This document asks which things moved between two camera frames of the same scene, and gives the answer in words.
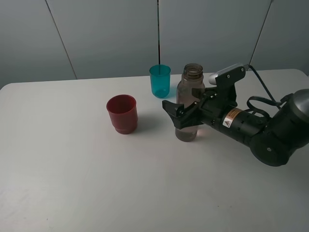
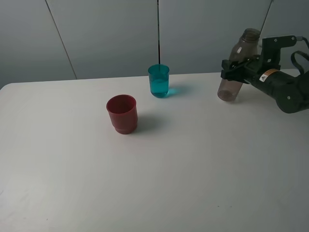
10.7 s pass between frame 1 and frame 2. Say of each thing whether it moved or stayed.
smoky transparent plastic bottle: moved
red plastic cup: stayed
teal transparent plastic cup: stayed
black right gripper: moved
